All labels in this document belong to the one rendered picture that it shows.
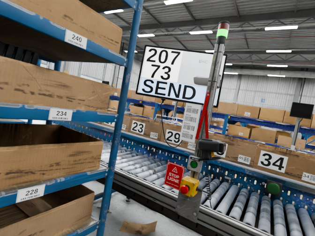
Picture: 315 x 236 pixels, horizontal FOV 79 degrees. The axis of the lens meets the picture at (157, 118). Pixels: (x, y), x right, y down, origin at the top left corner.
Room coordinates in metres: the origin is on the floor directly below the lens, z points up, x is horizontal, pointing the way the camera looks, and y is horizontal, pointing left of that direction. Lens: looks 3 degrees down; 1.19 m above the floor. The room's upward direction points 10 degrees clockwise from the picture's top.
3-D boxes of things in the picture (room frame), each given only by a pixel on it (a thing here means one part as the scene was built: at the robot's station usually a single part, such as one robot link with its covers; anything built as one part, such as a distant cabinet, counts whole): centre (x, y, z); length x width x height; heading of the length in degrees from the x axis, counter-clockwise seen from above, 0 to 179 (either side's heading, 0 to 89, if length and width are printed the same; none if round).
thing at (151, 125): (1.97, 0.04, 0.96); 0.39 x 0.29 x 0.17; 59
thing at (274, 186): (1.21, -0.82, 0.81); 0.07 x 0.01 x 0.07; 59
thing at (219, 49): (0.96, -0.24, 1.11); 0.12 x 0.05 x 0.88; 59
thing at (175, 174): (0.97, -0.17, 0.85); 0.16 x 0.01 x 0.13; 59
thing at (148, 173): (1.38, -0.06, 0.72); 0.52 x 0.05 x 0.05; 149
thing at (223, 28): (0.96, -0.24, 1.62); 0.05 x 0.05 x 0.06
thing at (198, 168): (0.93, -0.22, 0.95); 0.07 x 0.03 x 0.07; 59
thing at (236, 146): (1.57, -0.64, 0.97); 0.39 x 0.29 x 0.17; 59
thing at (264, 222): (1.02, -0.67, 0.72); 0.52 x 0.05 x 0.05; 149
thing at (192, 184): (0.89, -0.24, 0.84); 0.15 x 0.09 x 0.07; 59
